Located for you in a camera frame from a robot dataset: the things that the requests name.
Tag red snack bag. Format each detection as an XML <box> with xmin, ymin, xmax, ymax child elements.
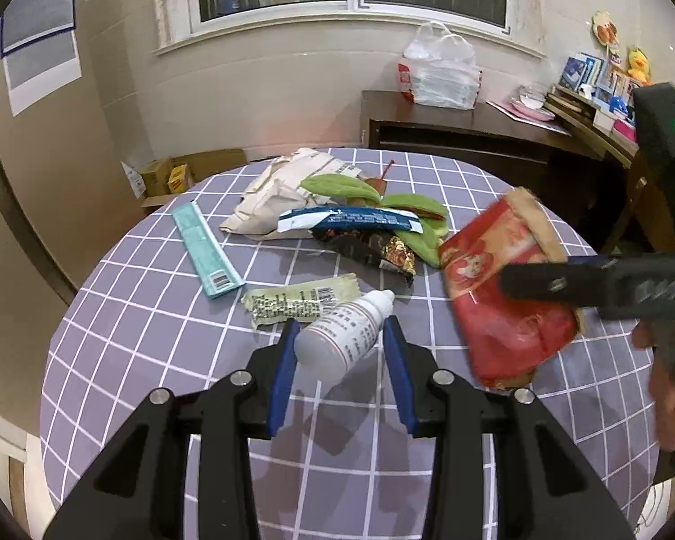
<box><xmin>439</xmin><ymin>187</ymin><xmax>583</xmax><ymax>390</ymax></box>

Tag white plastic bottle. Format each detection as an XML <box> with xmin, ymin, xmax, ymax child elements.
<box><xmin>295</xmin><ymin>290</ymin><xmax>395</xmax><ymax>384</ymax></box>

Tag blue white wrapper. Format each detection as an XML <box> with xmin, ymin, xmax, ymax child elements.
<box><xmin>276</xmin><ymin>205</ymin><xmax>423</xmax><ymax>234</ymax></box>

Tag person's right hand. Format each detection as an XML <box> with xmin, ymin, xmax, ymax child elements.
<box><xmin>630</xmin><ymin>322</ymin><xmax>675</xmax><ymax>454</ymax></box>

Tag wooden desk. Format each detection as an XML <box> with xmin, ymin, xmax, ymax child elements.
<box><xmin>542</xmin><ymin>86</ymin><xmax>675</xmax><ymax>254</ymax></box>

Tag dark wooden cabinet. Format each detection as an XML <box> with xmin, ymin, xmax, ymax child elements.
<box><xmin>361</xmin><ymin>90</ymin><xmax>627</xmax><ymax>251</ymax></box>

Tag yellow duck toy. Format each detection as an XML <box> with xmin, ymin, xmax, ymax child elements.
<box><xmin>628</xmin><ymin>46</ymin><xmax>650</xmax><ymax>86</ymax></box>

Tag row of books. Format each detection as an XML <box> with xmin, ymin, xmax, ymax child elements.
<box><xmin>558</xmin><ymin>54</ymin><xmax>641</xmax><ymax>116</ymax></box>

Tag pink papers on cabinet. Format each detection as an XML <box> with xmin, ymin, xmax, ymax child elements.
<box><xmin>485</xmin><ymin>98</ymin><xmax>569</xmax><ymax>135</ymax></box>

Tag teal toothpaste box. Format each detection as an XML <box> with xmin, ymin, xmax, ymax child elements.
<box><xmin>171</xmin><ymin>201</ymin><xmax>245</xmax><ymax>299</ymax></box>

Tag green leaf plush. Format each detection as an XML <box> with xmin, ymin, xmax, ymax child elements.
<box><xmin>300</xmin><ymin>173</ymin><xmax>449</xmax><ymax>268</ymax></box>

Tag pale green wrapper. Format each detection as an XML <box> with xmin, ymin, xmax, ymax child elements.
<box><xmin>241</xmin><ymin>273</ymin><xmax>362</xmax><ymax>328</ymax></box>

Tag dark foil snack wrapper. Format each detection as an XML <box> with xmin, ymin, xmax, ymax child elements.
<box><xmin>310</xmin><ymin>228</ymin><xmax>416</xmax><ymax>287</ymax></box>

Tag white plastic bag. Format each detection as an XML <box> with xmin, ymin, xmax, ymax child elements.
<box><xmin>397</xmin><ymin>21</ymin><xmax>483</xmax><ymax>110</ymax></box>

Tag cardboard box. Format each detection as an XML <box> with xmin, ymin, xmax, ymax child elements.
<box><xmin>139</xmin><ymin>149</ymin><xmax>247</xmax><ymax>215</ymax></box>

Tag crumpled white paper bag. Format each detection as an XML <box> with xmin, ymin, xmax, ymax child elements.
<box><xmin>219</xmin><ymin>148</ymin><xmax>363</xmax><ymax>240</ymax></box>

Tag wall poster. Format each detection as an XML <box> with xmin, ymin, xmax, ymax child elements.
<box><xmin>0</xmin><ymin>0</ymin><xmax>82</xmax><ymax>116</ymax></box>

